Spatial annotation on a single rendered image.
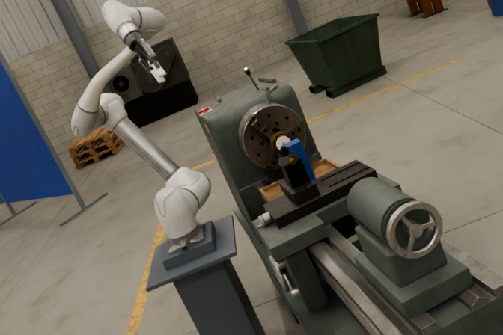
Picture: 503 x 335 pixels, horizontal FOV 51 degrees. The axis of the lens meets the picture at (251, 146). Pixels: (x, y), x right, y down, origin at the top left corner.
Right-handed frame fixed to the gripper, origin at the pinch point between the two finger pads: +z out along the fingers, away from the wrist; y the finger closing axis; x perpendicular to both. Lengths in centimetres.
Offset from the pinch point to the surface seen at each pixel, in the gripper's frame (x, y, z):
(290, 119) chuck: -57, 32, 31
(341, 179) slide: -36, 2, 76
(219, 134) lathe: -31, 51, 13
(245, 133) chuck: -35, 37, 24
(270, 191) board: -32, 46, 53
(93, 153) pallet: -125, 706, -369
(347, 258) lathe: -10, -11, 102
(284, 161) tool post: -19, -2, 59
